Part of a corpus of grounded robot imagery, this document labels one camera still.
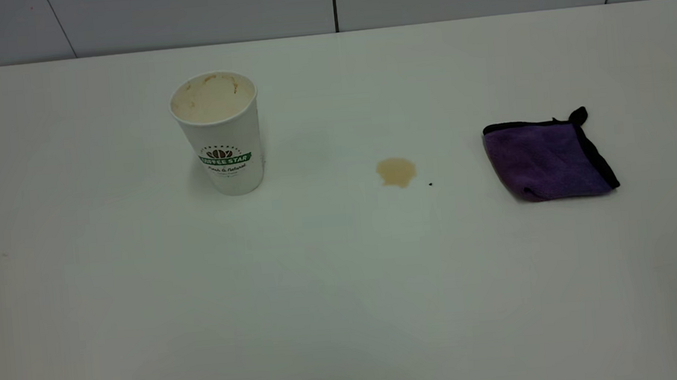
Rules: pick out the white paper coffee cup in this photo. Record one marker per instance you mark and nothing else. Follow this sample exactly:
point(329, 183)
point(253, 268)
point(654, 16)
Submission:
point(223, 138)

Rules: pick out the purple microfiber cloth black trim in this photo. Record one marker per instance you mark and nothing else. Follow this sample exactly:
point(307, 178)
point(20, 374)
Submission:
point(544, 158)

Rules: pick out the brown coffee spill stain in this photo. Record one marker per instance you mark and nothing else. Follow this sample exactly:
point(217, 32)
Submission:
point(397, 171)

